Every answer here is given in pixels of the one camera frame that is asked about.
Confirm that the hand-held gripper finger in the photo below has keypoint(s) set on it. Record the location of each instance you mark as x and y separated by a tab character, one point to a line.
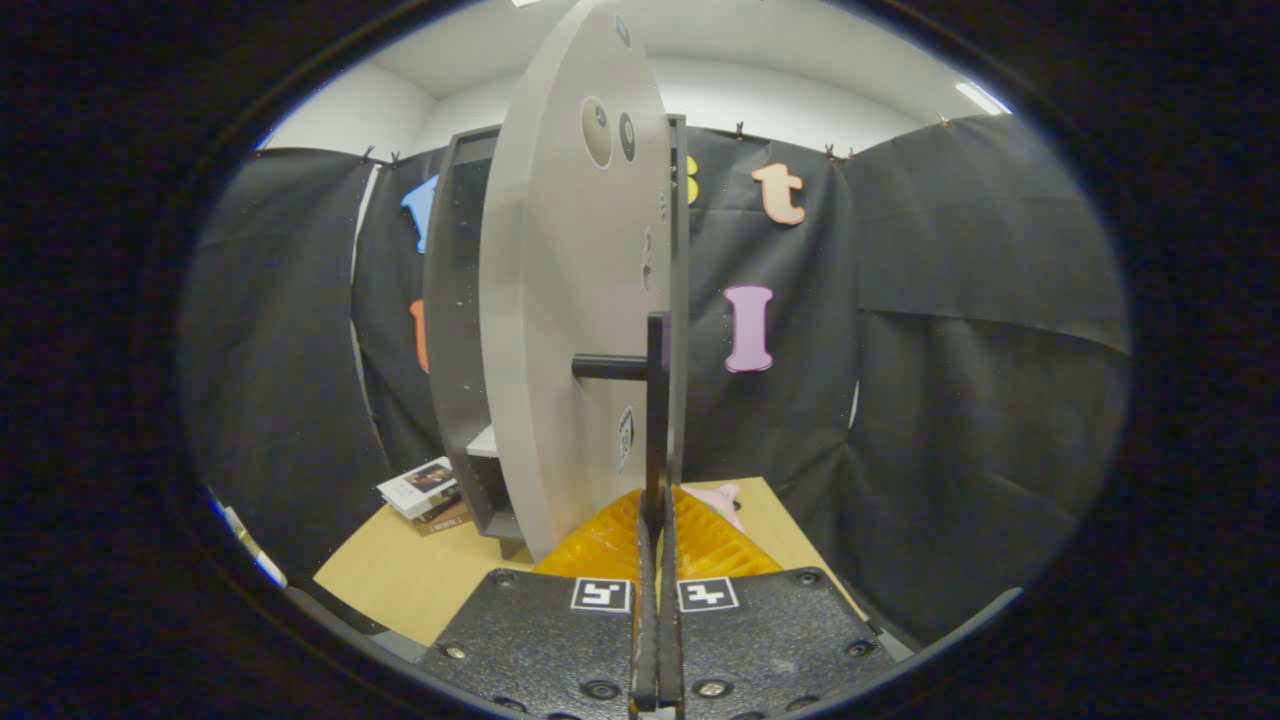
670	620
645	620

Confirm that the grey shoe cabinet door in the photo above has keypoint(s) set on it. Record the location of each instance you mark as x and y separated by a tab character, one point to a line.
560	280

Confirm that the grey shoe cabinet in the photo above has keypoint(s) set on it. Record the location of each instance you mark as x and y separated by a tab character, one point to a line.
455	300

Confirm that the pink and green plush toy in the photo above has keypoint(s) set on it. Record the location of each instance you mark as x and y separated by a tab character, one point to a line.
722	497

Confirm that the stack of books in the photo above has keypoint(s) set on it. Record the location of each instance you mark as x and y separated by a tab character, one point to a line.
415	485

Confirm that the black backdrop cloth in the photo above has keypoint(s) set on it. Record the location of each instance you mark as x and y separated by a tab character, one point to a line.
950	350

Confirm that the ceiling light panel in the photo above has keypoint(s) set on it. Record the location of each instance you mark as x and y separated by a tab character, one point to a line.
980	98

